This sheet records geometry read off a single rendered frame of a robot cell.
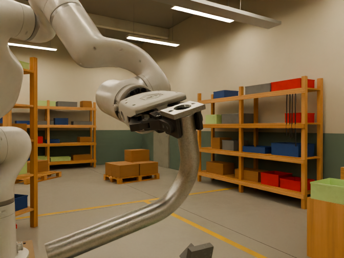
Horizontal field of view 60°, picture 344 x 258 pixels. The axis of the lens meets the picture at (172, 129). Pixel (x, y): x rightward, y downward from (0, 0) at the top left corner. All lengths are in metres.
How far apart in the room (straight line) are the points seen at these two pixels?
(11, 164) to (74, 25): 0.52
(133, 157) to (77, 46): 7.24
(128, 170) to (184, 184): 6.94
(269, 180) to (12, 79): 5.37
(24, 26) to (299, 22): 5.86
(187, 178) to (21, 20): 0.66
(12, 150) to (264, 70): 6.14
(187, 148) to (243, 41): 6.98
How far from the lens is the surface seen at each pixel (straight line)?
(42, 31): 0.98
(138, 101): 0.50
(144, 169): 7.63
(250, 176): 6.33
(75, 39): 0.72
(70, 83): 10.92
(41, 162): 8.79
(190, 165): 0.45
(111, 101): 0.61
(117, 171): 7.35
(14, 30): 0.94
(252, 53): 7.12
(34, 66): 4.50
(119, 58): 0.72
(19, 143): 1.06
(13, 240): 1.11
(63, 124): 10.22
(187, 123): 0.43
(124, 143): 11.41
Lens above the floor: 1.36
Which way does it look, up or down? level
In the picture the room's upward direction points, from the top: straight up
